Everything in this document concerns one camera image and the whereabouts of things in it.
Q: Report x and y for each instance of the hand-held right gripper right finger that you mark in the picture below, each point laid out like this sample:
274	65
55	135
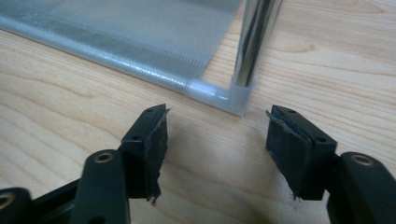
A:
292	158

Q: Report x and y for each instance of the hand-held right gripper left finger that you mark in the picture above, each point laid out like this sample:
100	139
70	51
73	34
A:
146	155

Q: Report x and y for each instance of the grey fabric chrome shoe rack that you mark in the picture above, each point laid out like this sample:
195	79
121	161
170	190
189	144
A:
140	40

